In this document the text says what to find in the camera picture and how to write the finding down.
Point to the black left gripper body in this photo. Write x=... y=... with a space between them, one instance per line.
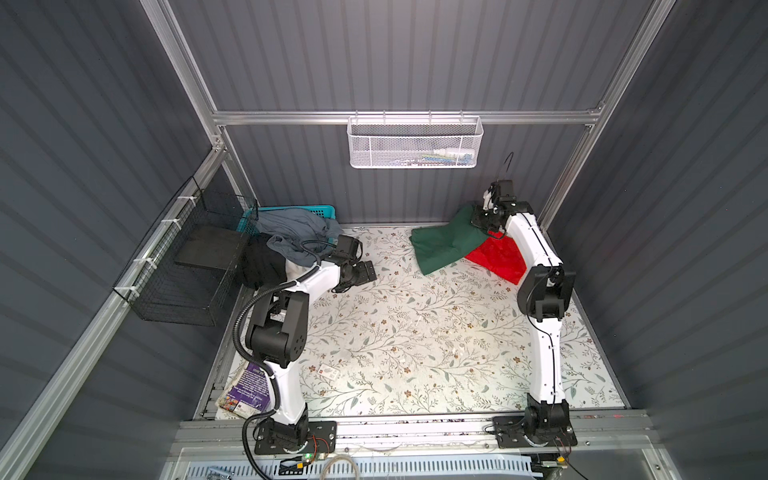
x=358 y=274

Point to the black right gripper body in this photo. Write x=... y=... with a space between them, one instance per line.
x=484 y=219

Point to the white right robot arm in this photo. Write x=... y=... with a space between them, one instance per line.
x=543 y=297

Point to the white wire mesh basket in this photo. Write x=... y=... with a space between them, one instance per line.
x=414 y=141

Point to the black wire mesh basket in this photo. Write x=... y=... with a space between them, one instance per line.
x=184 y=274

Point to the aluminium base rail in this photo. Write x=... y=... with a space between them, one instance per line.
x=600 y=429

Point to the teal plastic laundry basket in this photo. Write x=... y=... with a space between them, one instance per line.
x=299 y=223

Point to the small white card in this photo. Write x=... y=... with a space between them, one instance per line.
x=329 y=372

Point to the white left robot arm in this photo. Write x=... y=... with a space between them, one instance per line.
x=271 y=332

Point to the grey t-shirt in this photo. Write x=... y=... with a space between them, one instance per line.
x=299 y=253

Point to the purple booklet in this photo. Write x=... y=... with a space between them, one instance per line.
x=247 y=393

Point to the green t-shirt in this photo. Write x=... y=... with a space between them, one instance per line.
x=439 y=246

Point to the folded red t-shirt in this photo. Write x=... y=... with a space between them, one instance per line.
x=500 y=256

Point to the black t-shirt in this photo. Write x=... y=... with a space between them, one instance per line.
x=261 y=266

